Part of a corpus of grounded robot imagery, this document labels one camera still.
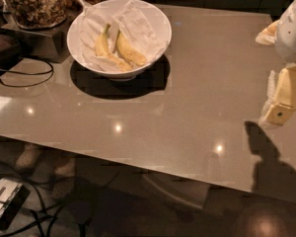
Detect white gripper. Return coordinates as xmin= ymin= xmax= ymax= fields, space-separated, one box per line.
xmin=256 ymin=0 xmax=296 ymax=126

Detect yellow banana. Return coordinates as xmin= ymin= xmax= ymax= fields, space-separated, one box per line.
xmin=116 ymin=32 xmax=147 ymax=66
xmin=95 ymin=24 xmax=131 ymax=72

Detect white ceramic bowl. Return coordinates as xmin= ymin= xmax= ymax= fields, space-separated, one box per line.
xmin=67 ymin=0 xmax=172 ymax=81

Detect white paper napkin liner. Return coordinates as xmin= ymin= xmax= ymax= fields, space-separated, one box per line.
xmin=79 ymin=1 xmax=169 ymax=74

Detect dark square stand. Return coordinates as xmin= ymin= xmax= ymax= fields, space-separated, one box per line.
xmin=1 ymin=14 xmax=73 ymax=63

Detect glass jar of nuts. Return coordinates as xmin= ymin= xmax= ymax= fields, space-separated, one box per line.
xmin=4 ymin=0 xmax=67 ymax=30

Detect dark round object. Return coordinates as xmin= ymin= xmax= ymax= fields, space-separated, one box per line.
xmin=0 ymin=35 xmax=22 ymax=70

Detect black floor cables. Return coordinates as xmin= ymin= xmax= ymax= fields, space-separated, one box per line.
xmin=0 ymin=168 xmax=90 ymax=237

